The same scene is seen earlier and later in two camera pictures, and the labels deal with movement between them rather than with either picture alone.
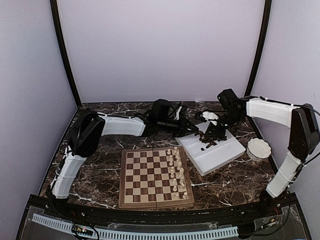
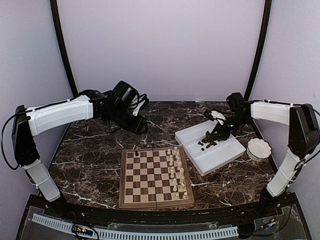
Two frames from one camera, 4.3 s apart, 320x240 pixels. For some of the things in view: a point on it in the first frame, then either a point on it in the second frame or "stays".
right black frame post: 268,6 stays
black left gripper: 184,126 to 138,127
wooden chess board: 154,179 stays
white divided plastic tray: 206,161 stays
